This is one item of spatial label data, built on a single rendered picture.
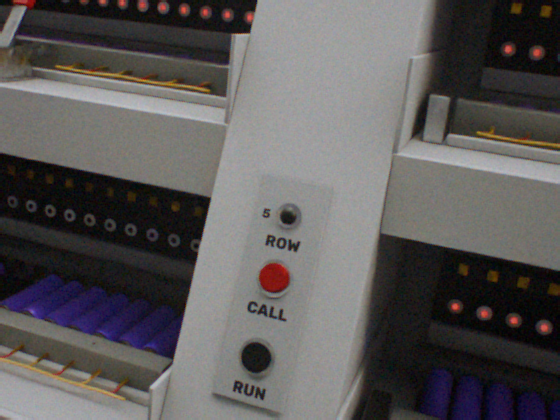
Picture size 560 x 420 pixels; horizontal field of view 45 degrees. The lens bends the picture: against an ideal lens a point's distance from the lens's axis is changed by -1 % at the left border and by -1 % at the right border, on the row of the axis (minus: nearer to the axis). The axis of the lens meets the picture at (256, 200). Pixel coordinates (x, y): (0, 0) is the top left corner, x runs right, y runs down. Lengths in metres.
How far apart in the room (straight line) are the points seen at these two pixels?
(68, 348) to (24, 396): 0.04
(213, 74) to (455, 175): 0.19
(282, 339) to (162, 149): 0.13
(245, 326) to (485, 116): 0.19
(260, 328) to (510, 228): 0.14
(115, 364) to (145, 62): 0.21
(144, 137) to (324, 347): 0.16
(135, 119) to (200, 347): 0.14
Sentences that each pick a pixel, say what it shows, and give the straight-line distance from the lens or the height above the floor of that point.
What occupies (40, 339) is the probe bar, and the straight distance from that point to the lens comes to 0.48.
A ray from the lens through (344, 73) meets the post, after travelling 0.38.
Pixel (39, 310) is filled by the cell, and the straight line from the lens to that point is 0.53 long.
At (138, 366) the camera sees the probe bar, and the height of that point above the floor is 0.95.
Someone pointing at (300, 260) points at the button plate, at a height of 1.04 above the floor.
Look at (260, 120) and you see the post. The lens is 0.38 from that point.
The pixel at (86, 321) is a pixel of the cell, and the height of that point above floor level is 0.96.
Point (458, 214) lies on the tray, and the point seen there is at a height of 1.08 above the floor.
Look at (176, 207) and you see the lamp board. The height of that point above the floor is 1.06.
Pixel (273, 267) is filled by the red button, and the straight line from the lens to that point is 0.36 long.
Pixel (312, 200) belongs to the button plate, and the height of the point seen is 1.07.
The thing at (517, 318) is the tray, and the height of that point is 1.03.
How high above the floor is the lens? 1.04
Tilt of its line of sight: 4 degrees up
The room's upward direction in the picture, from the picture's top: 13 degrees clockwise
